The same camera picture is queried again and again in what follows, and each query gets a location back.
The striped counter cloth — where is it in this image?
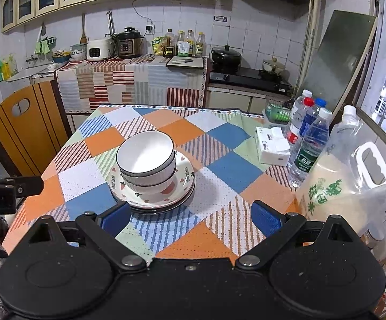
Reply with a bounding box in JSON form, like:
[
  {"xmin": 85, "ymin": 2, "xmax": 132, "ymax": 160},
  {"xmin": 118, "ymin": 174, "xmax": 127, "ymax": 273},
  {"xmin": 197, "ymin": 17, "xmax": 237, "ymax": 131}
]
[{"xmin": 56, "ymin": 56, "xmax": 209, "ymax": 114}]

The stack of pale bowls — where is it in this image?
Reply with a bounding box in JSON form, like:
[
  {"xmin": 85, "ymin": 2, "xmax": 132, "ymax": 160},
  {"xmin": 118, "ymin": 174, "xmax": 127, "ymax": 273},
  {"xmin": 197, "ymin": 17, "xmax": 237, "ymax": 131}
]
[{"xmin": 70, "ymin": 42, "xmax": 88, "ymax": 61}]

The blue label water bottle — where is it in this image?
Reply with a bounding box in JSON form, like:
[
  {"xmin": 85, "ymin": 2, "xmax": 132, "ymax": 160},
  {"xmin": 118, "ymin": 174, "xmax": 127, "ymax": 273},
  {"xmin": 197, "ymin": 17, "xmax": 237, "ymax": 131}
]
[{"xmin": 300, "ymin": 98, "xmax": 327, "ymax": 138}]

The black wok with lid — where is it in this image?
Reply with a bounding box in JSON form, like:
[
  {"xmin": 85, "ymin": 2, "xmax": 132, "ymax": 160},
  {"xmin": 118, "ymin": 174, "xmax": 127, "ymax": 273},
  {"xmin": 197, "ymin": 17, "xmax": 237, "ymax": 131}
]
[{"xmin": 210, "ymin": 45, "xmax": 242, "ymax": 66}]

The black pressure cooker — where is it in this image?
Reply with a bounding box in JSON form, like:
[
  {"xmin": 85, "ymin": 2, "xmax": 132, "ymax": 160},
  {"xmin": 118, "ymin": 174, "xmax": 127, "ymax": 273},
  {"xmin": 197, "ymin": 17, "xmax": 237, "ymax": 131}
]
[{"xmin": 116, "ymin": 27, "xmax": 144, "ymax": 60}]

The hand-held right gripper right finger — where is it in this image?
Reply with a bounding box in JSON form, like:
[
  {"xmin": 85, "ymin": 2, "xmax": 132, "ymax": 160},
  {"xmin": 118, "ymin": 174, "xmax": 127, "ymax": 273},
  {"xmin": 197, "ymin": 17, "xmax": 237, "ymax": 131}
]
[{"xmin": 235, "ymin": 200, "xmax": 362, "ymax": 270}]

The green plastic basket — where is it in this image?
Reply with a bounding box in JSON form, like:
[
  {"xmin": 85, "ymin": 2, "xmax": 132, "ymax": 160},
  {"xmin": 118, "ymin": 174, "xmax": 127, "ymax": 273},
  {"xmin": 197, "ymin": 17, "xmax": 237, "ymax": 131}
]
[{"xmin": 265, "ymin": 101, "xmax": 294, "ymax": 123}]

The checked patchwork tablecloth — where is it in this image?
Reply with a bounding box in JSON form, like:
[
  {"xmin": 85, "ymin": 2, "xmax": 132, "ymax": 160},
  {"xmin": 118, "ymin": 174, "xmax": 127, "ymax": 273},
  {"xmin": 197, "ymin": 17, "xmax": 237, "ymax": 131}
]
[{"xmin": 1, "ymin": 105, "xmax": 311, "ymax": 259}]

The wooden chair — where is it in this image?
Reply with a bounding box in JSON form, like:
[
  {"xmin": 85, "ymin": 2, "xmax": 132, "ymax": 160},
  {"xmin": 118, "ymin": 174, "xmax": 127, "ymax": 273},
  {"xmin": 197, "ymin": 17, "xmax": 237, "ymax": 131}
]
[{"xmin": 0, "ymin": 80, "xmax": 74, "ymax": 178}]

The green dish cloth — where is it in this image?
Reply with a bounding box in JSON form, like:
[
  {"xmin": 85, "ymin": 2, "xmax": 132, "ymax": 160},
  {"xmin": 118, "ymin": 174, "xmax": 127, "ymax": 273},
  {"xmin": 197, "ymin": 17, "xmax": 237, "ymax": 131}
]
[{"xmin": 34, "ymin": 39, "xmax": 56, "ymax": 56}]

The cream base cabinet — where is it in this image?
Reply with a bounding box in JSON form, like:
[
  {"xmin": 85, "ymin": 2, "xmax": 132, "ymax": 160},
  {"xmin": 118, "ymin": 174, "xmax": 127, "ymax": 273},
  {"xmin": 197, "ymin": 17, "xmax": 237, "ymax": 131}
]
[{"xmin": 207, "ymin": 87, "xmax": 267, "ymax": 114}]

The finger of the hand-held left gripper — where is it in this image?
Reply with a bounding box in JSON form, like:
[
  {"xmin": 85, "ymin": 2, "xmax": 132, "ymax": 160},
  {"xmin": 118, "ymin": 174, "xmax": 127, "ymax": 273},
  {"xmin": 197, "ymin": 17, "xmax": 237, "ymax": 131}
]
[{"xmin": 13, "ymin": 175, "xmax": 45, "ymax": 196}]

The white tissue pack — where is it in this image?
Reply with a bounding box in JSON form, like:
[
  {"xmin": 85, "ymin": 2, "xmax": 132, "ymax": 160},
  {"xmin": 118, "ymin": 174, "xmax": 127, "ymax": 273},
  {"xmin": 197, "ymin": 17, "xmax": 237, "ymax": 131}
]
[{"xmin": 255, "ymin": 126, "xmax": 291, "ymax": 167}]

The rabbit print plate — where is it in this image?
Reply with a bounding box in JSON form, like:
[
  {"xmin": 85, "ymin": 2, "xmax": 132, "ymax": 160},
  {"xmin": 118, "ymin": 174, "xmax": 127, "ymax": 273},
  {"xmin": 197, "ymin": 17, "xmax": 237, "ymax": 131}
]
[{"xmin": 109, "ymin": 151, "xmax": 195, "ymax": 207}]

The black gas stove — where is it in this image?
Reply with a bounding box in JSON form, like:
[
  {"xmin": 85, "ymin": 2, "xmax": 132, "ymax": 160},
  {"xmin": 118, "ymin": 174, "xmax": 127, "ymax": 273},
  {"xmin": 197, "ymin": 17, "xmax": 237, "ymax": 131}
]
[{"xmin": 208, "ymin": 66, "xmax": 294, "ymax": 94}]

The grey leaning board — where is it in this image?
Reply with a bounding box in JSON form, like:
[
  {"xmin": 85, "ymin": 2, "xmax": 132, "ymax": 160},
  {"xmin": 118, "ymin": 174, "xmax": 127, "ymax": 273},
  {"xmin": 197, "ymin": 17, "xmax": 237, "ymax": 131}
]
[{"xmin": 296, "ymin": 10, "xmax": 379, "ymax": 118}]

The small cream pot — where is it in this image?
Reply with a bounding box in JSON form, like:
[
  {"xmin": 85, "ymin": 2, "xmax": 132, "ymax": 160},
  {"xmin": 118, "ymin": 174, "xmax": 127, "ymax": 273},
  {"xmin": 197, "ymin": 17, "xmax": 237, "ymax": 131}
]
[{"xmin": 262, "ymin": 57, "xmax": 286, "ymax": 74}]

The white rice cooker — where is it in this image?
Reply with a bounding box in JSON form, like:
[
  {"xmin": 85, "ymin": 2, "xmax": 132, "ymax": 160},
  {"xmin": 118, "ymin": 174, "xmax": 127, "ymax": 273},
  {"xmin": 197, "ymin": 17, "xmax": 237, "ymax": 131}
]
[{"xmin": 86, "ymin": 38, "xmax": 114, "ymax": 62}]

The green label water bottle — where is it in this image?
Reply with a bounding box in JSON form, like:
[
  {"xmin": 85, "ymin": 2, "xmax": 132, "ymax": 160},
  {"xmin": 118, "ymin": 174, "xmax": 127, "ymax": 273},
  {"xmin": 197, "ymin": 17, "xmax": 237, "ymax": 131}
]
[{"xmin": 287, "ymin": 107, "xmax": 333, "ymax": 188}]

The yellow detergent bottle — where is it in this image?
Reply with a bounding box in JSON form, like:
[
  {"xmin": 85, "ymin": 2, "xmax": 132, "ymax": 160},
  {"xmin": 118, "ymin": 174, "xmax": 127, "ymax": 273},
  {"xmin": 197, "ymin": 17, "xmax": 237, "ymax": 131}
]
[{"xmin": 1, "ymin": 55, "xmax": 19, "ymax": 77}]

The white ribbed bowl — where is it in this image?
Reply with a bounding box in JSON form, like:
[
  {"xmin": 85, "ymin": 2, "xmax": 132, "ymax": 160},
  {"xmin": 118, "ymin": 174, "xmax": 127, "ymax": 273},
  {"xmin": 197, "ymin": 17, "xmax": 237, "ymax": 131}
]
[
  {"xmin": 120, "ymin": 159, "xmax": 178, "ymax": 197},
  {"xmin": 116, "ymin": 130, "xmax": 177, "ymax": 177}
]

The white label water bottle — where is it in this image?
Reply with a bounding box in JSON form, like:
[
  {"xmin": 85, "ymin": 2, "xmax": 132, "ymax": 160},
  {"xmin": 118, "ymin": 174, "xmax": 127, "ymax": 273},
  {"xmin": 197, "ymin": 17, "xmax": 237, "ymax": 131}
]
[{"xmin": 291, "ymin": 89, "xmax": 314, "ymax": 121}]

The yellow seasoning packet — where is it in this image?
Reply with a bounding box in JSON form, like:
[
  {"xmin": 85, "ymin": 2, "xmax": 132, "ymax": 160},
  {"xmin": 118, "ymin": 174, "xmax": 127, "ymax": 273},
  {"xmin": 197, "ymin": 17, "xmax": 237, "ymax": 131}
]
[{"xmin": 152, "ymin": 37, "xmax": 166, "ymax": 56}]

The blue dish basin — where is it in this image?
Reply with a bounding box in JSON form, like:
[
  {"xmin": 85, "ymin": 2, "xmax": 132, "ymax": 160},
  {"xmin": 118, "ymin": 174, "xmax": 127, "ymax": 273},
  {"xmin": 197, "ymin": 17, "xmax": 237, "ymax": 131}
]
[{"xmin": 51, "ymin": 51, "xmax": 72, "ymax": 64}]

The red label water bottle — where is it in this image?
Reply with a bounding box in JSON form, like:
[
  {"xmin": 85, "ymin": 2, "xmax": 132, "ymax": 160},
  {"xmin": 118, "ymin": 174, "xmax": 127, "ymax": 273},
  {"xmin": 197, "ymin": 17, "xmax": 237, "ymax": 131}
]
[{"xmin": 286, "ymin": 97, "xmax": 315, "ymax": 146}]

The dark rimmed plate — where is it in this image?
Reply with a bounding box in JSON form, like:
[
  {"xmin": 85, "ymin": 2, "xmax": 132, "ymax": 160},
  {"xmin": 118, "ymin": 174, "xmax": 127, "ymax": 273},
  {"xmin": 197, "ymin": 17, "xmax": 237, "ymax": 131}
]
[{"xmin": 113, "ymin": 173, "xmax": 196, "ymax": 215}]

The clear bag of rice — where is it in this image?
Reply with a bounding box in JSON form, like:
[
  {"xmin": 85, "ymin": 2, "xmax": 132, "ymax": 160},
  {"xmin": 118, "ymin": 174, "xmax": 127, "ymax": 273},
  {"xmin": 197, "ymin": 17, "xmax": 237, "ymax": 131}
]
[{"xmin": 294, "ymin": 105, "xmax": 386, "ymax": 241}]

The clear oil bottle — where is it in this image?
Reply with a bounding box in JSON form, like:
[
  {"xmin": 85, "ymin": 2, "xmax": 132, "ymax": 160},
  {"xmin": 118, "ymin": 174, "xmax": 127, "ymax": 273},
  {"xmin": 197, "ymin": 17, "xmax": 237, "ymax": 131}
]
[{"xmin": 185, "ymin": 29, "xmax": 195, "ymax": 57}]

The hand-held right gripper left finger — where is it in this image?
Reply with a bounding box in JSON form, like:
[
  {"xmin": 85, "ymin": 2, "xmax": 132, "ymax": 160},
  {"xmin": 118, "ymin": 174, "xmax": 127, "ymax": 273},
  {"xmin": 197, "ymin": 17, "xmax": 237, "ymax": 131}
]
[{"xmin": 26, "ymin": 201, "xmax": 147, "ymax": 271}]

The wooden spatula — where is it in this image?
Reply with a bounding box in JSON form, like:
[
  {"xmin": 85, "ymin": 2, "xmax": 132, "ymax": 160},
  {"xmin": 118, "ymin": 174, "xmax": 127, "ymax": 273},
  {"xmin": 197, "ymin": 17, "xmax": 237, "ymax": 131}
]
[{"xmin": 80, "ymin": 13, "xmax": 88, "ymax": 44}]

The yellow label oil bottle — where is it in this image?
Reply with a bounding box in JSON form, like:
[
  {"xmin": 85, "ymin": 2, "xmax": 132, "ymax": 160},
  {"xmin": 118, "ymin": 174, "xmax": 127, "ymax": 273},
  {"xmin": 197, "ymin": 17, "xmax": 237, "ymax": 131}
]
[{"xmin": 195, "ymin": 32, "xmax": 206, "ymax": 57}]

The clear plastic container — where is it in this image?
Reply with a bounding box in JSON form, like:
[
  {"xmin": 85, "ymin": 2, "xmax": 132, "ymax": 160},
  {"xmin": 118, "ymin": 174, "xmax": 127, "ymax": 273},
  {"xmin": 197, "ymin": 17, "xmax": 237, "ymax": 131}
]
[{"xmin": 262, "ymin": 97, "xmax": 294, "ymax": 128}]

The white label oil bottle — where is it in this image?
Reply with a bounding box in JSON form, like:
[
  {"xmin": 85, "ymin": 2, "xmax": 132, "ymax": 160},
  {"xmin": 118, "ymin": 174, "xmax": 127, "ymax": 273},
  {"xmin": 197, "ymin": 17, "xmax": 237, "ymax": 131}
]
[{"xmin": 176, "ymin": 31, "xmax": 187, "ymax": 57}]

